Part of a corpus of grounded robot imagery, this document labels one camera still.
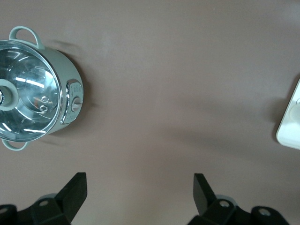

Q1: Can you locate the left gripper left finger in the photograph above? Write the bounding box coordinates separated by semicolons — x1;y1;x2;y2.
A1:
0;172;88;225

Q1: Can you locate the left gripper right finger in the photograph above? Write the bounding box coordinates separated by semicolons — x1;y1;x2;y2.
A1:
188;173;288;225

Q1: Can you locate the cream bear print tray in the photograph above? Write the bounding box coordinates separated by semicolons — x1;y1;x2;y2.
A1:
276;78;300;150

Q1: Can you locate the glass pot lid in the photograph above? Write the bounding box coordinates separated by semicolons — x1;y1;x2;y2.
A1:
0;39;63;143

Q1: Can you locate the sage green electric pot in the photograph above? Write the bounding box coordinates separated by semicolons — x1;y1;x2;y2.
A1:
0;26;84;150

